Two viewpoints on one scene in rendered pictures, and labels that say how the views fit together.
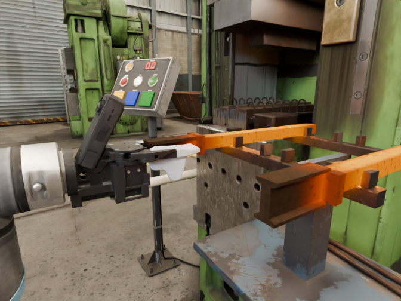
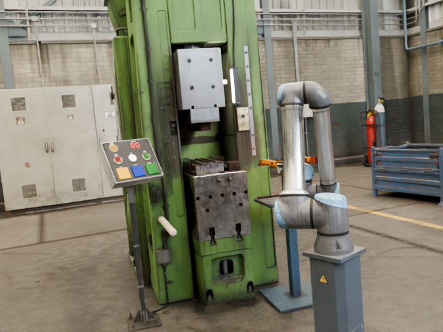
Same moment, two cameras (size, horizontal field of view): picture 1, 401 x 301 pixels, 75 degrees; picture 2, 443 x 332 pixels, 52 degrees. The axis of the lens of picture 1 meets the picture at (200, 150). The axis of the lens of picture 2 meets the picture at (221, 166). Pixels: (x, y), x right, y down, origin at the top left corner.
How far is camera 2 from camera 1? 283 cm
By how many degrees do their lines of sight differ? 73
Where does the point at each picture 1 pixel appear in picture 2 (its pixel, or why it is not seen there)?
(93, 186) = not seen: hidden behind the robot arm
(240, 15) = (212, 118)
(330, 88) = (243, 147)
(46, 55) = not seen: outside the picture
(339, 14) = (243, 120)
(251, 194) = (243, 197)
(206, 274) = (211, 272)
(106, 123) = not seen: hidden behind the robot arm
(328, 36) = (240, 128)
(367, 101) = (256, 150)
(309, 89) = (192, 151)
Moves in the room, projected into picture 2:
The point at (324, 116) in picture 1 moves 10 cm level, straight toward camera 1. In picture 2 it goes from (243, 159) to (254, 159)
